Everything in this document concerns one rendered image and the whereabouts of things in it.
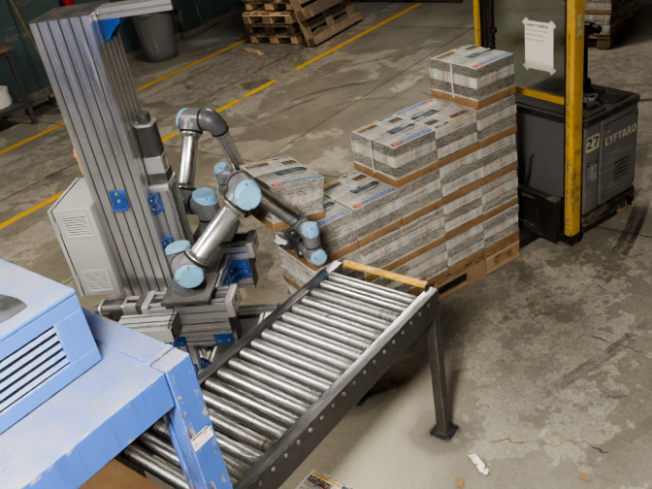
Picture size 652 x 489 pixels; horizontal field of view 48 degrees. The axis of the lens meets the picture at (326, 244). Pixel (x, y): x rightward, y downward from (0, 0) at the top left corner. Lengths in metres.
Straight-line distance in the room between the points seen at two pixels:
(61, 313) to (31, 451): 0.29
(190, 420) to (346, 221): 2.06
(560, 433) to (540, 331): 0.74
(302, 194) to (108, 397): 2.05
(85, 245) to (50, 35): 0.95
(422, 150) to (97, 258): 1.70
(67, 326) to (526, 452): 2.30
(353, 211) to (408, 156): 0.41
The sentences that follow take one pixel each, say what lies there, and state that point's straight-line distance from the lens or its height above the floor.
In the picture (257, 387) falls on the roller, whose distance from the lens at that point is 2.72.
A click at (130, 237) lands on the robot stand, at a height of 1.04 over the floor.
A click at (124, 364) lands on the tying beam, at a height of 1.54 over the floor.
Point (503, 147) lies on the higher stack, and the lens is 4.27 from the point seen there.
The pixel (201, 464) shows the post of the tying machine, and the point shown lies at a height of 1.25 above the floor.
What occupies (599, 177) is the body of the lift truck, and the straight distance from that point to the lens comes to 4.83.
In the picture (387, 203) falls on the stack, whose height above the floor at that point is 0.78.
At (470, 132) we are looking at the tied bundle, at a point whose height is 0.96.
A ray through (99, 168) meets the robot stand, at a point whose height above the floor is 1.38.
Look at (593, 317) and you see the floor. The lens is 4.20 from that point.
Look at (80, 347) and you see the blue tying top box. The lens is 1.73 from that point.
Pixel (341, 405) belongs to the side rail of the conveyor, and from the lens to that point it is 2.65.
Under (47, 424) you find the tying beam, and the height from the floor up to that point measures 1.55.
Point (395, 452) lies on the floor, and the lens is 3.48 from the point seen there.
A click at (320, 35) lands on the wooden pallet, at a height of 0.11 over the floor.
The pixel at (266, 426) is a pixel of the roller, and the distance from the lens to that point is 2.56.
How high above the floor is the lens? 2.54
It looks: 30 degrees down
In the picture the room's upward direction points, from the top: 10 degrees counter-clockwise
